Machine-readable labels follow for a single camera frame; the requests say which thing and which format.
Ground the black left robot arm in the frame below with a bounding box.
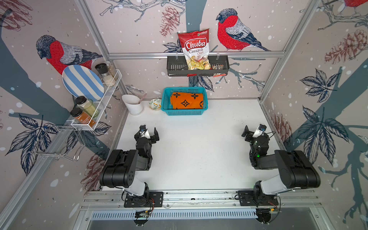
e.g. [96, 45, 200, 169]
[99, 125, 160, 200]

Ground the small patterned bowl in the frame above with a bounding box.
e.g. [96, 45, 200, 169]
[149, 98, 162, 111]

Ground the teal plastic basket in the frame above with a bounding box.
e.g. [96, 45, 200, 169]
[161, 87, 209, 116]

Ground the orange spice jar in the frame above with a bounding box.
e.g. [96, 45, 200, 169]
[70, 107, 96, 128]

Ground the small glass spice jar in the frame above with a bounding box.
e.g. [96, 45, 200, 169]
[106, 61, 119, 81]

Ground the white ceramic utensil cup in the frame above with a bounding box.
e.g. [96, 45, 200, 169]
[122, 94, 144, 116]

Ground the white wire wall shelf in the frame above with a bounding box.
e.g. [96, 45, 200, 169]
[71, 70, 122, 131]

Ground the green spice jar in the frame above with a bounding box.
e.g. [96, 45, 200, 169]
[75, 96, 99, 118]

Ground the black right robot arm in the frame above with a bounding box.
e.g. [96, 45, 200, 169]
[241, 124, 321, 198]

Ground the red Chuba chips bag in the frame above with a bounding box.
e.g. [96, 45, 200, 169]
[178, 29, 211, 71]

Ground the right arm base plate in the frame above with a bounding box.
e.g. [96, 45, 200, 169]
[236, 190, 279, 207]

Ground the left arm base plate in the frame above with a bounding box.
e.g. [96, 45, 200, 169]
[123, 192, 163, 208]

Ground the metal hook rack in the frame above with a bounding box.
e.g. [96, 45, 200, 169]
[27, 125, 86, 162]

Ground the black lid spice jar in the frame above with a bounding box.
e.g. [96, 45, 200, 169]
[95, 63, 116, 86]

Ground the orange patterned pillowcase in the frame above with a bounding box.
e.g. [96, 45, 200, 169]
[170, 92, 204, 109]

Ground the black hanging wire basket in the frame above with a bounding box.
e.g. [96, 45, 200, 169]
[167, 56, 230, 77]

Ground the blue white striped plate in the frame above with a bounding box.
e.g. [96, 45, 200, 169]
[62, 65, 104, 102]

